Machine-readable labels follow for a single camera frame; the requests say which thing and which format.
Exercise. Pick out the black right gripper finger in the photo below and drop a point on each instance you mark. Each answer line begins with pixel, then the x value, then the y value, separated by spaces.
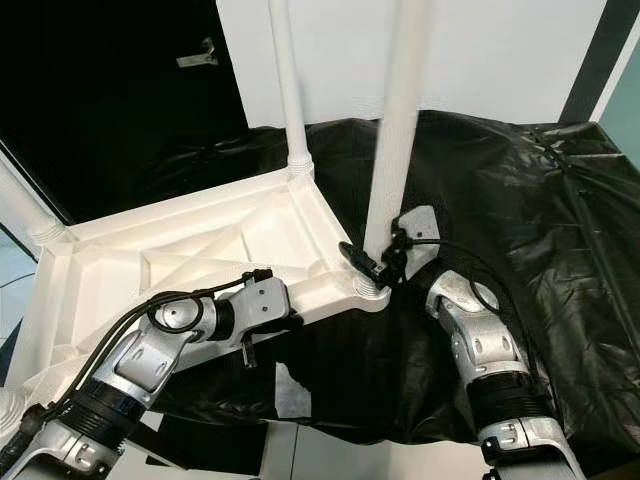
pixel 360 258

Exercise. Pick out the black plastic cover sheet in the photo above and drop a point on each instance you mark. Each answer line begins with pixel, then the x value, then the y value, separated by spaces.
pixel 550 250

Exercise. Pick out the teal glass panel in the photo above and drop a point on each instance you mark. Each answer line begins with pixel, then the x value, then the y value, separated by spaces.
pixel 625 120

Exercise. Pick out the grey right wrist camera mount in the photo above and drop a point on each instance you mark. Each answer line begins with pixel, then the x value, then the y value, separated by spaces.
pixel 420 230

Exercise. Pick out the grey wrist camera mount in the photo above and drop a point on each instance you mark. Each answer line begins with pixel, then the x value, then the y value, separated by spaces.
pixel 265 300
pixel 420 230

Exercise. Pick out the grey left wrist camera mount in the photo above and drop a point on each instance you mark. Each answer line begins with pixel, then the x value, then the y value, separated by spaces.
pixel 265 300

